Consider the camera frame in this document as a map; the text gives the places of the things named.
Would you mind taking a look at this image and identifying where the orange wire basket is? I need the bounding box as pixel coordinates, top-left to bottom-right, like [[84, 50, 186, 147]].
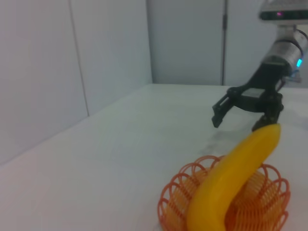
[[157, 155, 291, 231]]

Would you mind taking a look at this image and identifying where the yellow banana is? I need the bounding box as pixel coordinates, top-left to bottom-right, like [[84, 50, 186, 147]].
[[187, 124, 282, 231]]

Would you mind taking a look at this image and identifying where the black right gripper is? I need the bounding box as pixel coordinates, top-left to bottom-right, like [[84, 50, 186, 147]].
[[211, 64, 287, 130]]

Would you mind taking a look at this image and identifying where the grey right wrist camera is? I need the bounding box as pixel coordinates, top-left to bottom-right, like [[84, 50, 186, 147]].
[[258, 0, 308, 25]]

